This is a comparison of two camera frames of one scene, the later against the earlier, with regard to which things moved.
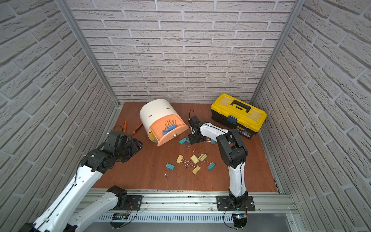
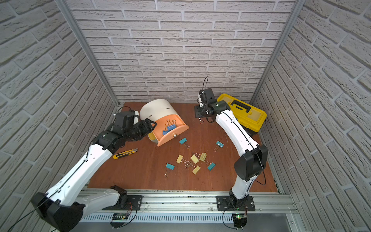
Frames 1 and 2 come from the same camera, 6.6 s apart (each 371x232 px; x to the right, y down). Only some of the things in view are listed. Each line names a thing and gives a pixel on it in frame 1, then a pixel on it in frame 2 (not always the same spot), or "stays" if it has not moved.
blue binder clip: [171, 127] stays
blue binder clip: [165, 130] stays
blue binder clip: [171, 126] stays
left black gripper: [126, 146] → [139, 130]
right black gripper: [193, 140] → [197, 112]
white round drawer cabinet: [152, 110] stays
